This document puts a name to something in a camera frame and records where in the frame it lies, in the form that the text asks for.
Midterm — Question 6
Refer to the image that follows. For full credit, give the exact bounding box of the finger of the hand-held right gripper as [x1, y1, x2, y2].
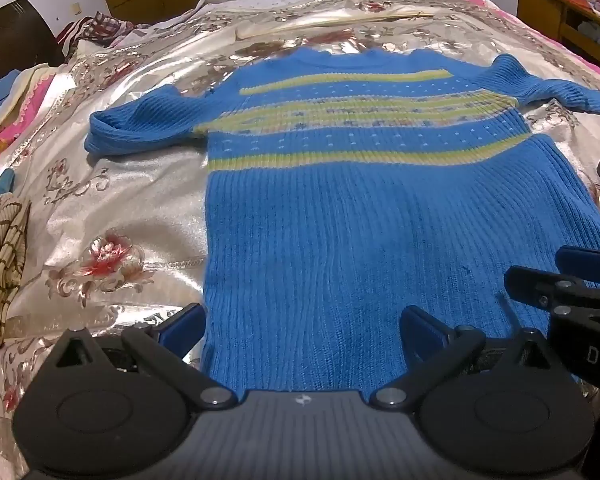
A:
[504, 265, 600, 317]
[555, 246, 600, 275]

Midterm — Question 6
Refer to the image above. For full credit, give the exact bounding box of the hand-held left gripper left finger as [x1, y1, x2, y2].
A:
[45, 302, 241, 408]

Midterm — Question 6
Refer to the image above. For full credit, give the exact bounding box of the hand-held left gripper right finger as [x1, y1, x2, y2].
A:
[367, 305, 563, 408]

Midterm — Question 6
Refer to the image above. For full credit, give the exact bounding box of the blue striped knitted sweater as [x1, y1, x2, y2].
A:
[83, 47, 600, 393]

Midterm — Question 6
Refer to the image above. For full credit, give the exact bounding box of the floral satin bedspread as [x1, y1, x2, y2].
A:
[0, 0, 600, 480]

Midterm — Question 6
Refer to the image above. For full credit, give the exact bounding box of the beige brown striped cloth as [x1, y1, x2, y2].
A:
[0, 195, 32, 352]

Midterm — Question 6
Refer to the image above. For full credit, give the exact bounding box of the wooden desk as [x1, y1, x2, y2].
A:
[516, 0, 600, 78]

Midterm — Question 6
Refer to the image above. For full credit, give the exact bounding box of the pink white cloth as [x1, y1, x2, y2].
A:
[0, 62, 73, 196]

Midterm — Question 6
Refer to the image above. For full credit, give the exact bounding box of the plaid cloth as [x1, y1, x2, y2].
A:
[56, 11, 148, 56]

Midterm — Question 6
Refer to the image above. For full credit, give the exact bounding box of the dark headboard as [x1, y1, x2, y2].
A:
[0, 0, 63, 92]

